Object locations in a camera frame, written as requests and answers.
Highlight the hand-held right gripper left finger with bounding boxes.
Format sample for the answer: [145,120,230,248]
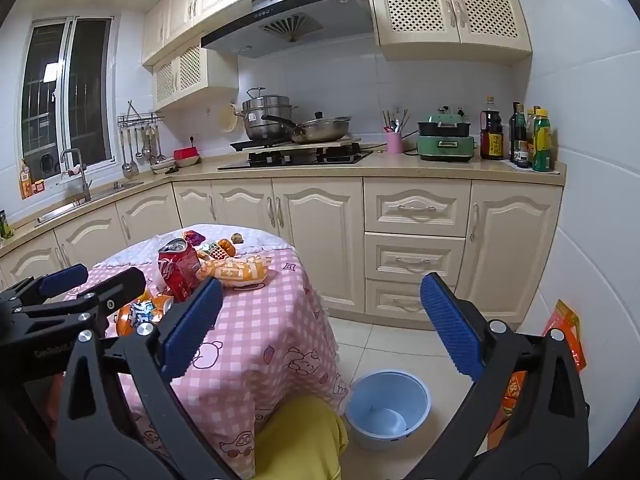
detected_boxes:
[56,277,224,480]

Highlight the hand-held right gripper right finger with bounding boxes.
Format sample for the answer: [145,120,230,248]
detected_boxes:
[405,272,591,480]

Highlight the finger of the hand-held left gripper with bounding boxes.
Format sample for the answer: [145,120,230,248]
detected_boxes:
[12,266,147,338]
[0,263,90,313]

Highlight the orange foil wrapper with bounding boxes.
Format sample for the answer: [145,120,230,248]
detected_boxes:
[116,296,176,337]

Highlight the clear plastic bag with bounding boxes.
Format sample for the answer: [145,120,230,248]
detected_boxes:
[149,252,168,295]

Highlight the red soda can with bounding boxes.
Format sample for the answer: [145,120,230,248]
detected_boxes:
[157,238,203,302]

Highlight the orange patterned snack bag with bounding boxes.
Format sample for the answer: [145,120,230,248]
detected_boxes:
[197,254,273,288]

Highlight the light blue plastic bin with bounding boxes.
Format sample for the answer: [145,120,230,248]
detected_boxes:
[345,371,432,452]

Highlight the small cream drawer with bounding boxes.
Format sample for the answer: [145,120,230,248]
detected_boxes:
[365,279,458,322]

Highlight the pink checked tablecloth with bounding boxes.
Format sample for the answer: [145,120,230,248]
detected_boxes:
[62,223,351,480]

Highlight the steel sink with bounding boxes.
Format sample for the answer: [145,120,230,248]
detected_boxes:
[35,180,146,228]

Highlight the medium cream drawer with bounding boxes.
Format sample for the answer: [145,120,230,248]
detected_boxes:
[364,233,467,284]

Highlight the steel faucet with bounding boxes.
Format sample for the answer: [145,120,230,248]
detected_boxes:
[60,149,93,202]

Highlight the metal ladle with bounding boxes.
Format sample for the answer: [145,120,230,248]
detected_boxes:
[121,129,138,178]

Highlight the large cream drawer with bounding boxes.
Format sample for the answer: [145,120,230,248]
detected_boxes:
[364,178,472,237]

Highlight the cream base cabinets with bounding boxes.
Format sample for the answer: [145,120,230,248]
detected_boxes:
[0,175,565,323]

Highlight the metal utensil rack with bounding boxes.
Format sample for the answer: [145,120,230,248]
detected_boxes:
[117,101,166,128]

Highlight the white tray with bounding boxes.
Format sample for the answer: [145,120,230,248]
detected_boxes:
[502,159,562,177]

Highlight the sliding window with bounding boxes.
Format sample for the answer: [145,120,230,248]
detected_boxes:
[20,16,118,183]

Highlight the green electric cooker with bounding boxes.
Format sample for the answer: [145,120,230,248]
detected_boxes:
[416,106,475,162]

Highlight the pink utensil holder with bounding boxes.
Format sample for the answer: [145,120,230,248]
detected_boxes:
[382,107,412,155]

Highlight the soy sauce bottle red label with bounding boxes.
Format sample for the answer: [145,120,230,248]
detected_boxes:
[480,96,505,161]

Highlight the black gas stove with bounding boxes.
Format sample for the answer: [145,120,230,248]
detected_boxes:
[217,142,376,171]

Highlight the group of condiment bottles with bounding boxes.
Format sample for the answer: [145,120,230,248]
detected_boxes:
[531,108,553,173]

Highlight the dark glass bottle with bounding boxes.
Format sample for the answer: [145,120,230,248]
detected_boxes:
[509,102,528,163]

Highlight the steel steamer pot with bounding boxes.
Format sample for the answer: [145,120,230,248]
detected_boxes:
[235,87,298,142]

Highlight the steel frying pan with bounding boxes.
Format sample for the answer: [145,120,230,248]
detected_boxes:
[261,111,352,144]

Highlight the grey range hood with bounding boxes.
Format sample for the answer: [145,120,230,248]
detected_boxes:
[201,0,376,59]

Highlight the small cream lattice wall cabinet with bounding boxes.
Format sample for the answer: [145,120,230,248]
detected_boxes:
[151,42,238,112]

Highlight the cream lattice-door wall cabinet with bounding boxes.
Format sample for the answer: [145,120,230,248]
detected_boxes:
[366,0,532,65]

